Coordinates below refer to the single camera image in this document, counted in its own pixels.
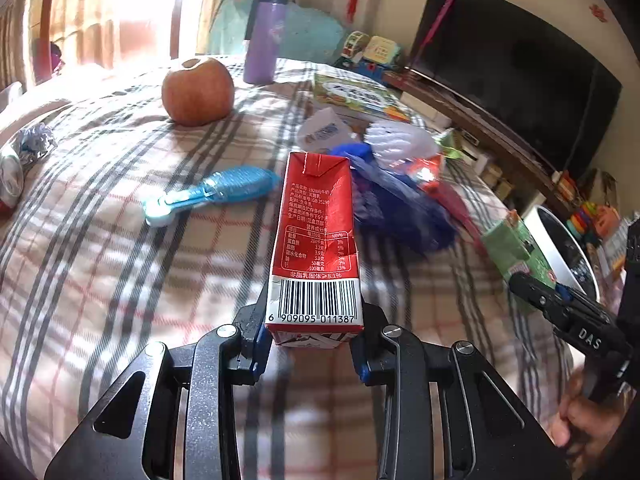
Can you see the red white can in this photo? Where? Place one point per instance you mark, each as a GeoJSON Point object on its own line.
{"type": "Point", "coordinates": [12, 180]}

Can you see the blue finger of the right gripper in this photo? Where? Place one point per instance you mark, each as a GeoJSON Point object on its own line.
{"type": "Point", "coordinates": [582, 303]}
{"type": "Point", "coordinates": [540, 296]}

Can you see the pink stick leaning on television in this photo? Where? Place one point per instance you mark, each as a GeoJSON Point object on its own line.
{"type": "Point", "coordinates": [428, 36]}

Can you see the silver foil wrapper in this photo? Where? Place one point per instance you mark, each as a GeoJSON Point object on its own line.
{"type": "Point", "coordinates": [34, 143]}

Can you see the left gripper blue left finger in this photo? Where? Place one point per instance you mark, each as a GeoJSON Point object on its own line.
{"type": "Point", "coordinates": [131, 432]}

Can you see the colourful children's book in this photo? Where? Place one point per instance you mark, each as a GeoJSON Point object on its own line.
{"type": "Point", "coordinates": [357, 100]}

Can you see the toy cash register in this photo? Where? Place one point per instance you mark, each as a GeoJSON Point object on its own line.
{"type": "Point", "coordinates": [370, 56]}

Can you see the red milk carton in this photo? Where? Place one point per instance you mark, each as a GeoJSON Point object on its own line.
{"type": "Point", "coordinates": [314, 296]}

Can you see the person's right hand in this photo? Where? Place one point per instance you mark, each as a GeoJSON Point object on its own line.
{"type": "Point", "coordinates": [584, 427]}

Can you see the red apple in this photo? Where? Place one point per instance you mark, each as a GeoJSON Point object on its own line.
{"type": "Point", "coordinates": [198, 91]}

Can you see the blue plastic wrapper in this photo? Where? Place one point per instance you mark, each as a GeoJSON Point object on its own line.
{"type": "Point", "coordinates": [388, 204]}

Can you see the rainbow stacking ring toy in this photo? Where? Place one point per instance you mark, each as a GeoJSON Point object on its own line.
{"type": "Point", "coordinates": [581, 221]}

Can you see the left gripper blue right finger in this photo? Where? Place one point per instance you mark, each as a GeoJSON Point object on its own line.
{"type": "Point", "coordinates": [447, 412]}

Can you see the green crumpled candy wrapper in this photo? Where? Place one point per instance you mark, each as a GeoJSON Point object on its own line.
{"type": "Point", "coordinates": [450, 144]}

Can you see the red snack bag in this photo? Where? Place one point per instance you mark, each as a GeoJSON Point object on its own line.
{"type": "Point", "coordinates": [426, 173]}

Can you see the green cardboard box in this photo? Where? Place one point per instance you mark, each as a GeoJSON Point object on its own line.
{"type": "Point", "coordinates": [512, 248]}

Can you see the white trash bin black liner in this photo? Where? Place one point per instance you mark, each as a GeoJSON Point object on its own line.
{"type": "Point", "coordinates": [566, 258]}

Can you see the blue plastic item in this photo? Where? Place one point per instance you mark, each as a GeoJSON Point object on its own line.
{"type": "Point", "coordinates": [234, 185]}

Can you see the plaid checkered tablecloth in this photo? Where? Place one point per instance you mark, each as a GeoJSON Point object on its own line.
{"type": "Point", "coordinates": [86, 283]}

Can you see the white plastic cup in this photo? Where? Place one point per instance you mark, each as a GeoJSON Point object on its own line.
{"type": "Point", "coordinates": [323, 131]}

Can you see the purple water bottle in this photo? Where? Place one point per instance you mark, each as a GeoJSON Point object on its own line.
{"type": "Point", "coordinates": [264, 32]}

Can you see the black flat screen television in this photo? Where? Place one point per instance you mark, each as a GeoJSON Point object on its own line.
{"type": "Point", "coordinates": [549, 90]}

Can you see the teal cloth covered furniture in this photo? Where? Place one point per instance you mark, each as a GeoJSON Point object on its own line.
{"type": "Point", "coordinates": [310, 34]}

